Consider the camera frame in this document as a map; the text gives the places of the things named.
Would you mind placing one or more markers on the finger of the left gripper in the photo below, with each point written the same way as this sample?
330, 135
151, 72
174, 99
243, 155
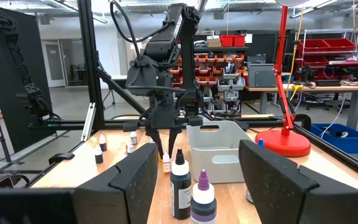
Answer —
173, 137
156, 141

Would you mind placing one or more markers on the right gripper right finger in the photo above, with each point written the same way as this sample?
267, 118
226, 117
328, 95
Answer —
275, 186

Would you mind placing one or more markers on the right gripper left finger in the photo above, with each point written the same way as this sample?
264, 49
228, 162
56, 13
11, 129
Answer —
126, 193

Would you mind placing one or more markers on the small orange dye bottle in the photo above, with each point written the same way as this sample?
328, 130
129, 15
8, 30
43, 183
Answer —
166, 165

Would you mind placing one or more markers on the small white-capped dye bottle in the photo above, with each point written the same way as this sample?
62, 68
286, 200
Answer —
98, 157
130, 147
103, 144
133, 139

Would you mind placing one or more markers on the grey plastic bin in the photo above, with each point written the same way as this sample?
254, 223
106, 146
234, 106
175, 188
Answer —
216, 137

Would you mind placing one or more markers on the small grey-blue bottle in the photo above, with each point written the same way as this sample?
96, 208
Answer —
203, 205
261, 143

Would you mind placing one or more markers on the black-capped large dye bottle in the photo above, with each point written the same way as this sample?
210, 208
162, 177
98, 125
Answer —
180, 189

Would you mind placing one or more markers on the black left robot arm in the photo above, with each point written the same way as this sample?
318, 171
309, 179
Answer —
189, 62

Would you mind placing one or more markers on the red desk lamp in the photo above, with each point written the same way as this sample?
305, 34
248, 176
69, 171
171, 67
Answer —
283, 141

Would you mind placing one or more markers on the orange parts bin rack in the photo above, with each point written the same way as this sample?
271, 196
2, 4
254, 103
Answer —
216, 74

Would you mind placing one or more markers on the black table clamp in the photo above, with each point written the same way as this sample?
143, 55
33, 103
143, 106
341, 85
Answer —
61, 156
304, 119

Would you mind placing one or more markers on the cardboard box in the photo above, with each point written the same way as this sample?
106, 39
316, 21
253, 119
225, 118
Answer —
213, 42

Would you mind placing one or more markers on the blue plastic crate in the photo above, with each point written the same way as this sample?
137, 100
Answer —
353, 143

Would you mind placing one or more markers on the black office chair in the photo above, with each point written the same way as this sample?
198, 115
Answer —
315, 101

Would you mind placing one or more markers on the red storage bin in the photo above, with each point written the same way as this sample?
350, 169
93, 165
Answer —
340, 44
314, 45
226, 40
239, 40
312, 61

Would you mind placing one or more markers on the grey metal box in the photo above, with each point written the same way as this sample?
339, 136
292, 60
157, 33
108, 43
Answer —
261, 76

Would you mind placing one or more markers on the wooden workbench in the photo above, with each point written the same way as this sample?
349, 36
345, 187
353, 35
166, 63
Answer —
322, 88

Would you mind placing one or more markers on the white door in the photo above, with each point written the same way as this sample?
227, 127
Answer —
54, 63

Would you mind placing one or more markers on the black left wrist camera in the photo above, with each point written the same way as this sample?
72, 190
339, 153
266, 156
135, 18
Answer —
143, 77

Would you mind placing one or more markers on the silver aluminium bracket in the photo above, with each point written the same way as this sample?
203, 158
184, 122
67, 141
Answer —
89, 121

